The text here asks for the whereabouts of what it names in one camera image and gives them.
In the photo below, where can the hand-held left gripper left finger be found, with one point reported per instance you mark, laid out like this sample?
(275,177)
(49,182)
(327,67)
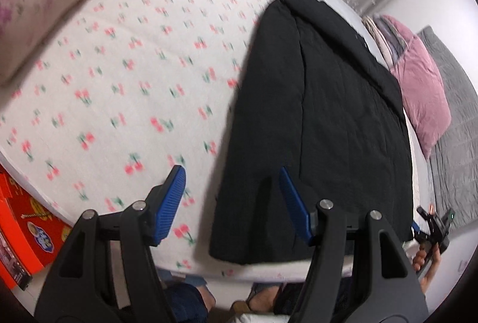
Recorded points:
(170,203)

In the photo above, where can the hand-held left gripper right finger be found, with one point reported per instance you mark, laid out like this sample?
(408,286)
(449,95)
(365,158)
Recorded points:
(295,203)

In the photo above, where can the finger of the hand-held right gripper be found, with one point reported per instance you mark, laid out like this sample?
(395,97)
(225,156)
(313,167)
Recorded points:
(416,228)
(424,214)

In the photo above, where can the black quilted coat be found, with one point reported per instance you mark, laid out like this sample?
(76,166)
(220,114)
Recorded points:
(321,114)

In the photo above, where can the person's right hand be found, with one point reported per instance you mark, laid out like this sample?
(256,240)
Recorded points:
(420,259)

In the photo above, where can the grey quilted headboard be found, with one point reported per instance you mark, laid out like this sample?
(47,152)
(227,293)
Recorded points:
(453,129)

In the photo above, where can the person's navy trouser leg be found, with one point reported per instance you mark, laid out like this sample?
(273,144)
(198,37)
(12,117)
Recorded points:
(186,302)

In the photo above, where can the person's foot in slipper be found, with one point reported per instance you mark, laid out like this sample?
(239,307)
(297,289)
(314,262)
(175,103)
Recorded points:
(257,298)

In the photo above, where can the pink velvet pillow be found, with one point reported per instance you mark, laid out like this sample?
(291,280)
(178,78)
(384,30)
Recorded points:
(422,84)

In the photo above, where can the orange printed box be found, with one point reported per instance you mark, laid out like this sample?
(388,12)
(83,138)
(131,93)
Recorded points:
(26,229)

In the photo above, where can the folded beige cloths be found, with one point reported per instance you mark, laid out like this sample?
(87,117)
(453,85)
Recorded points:
(377,39)

